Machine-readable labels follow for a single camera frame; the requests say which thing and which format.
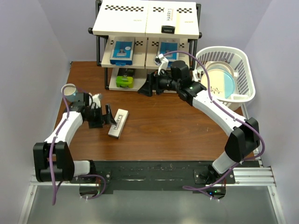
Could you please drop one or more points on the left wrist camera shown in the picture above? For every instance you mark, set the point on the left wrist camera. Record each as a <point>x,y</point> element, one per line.
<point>95,101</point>

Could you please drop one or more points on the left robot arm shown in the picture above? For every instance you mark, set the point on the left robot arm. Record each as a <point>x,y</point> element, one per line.
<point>52,158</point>

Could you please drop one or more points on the white Harry's razor box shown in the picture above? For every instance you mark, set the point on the white Harry's razor box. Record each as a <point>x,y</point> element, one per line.
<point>169,21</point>

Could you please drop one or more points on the black green razor box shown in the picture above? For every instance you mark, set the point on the black green razor box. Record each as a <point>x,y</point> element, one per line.
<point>125,78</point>

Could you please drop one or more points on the blue booklet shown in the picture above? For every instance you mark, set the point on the blue booklet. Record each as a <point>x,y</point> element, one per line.
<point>122,51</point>

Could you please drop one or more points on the aluminium rail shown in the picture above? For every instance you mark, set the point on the aluminium rail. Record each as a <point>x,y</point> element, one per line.
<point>152,193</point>

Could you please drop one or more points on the beige and blue plate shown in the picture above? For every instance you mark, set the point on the beige and blue plate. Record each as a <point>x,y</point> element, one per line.
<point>221,77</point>

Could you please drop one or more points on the blue ceramic mug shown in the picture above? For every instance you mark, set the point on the blue ceramic mug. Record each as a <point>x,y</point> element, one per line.
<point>70,93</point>

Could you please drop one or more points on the white three-tier shelf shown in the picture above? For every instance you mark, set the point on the white three-tier shelf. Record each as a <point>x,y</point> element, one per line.
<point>131,33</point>

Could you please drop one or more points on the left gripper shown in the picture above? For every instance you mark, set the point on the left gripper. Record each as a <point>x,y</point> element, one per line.
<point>99,122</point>

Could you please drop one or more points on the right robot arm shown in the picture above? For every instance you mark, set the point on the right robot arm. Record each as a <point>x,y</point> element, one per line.
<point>242,133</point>

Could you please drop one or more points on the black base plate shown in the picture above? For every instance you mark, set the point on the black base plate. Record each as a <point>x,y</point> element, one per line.
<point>153,175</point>

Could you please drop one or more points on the blue razor package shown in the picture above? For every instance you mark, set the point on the blue razor package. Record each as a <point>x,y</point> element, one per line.
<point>168,45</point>

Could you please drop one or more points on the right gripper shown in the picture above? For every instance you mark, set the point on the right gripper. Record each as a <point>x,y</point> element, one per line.
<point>153,83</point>

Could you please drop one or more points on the white plastic basket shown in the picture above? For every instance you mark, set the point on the white plastic basket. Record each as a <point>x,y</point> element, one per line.
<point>238,60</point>

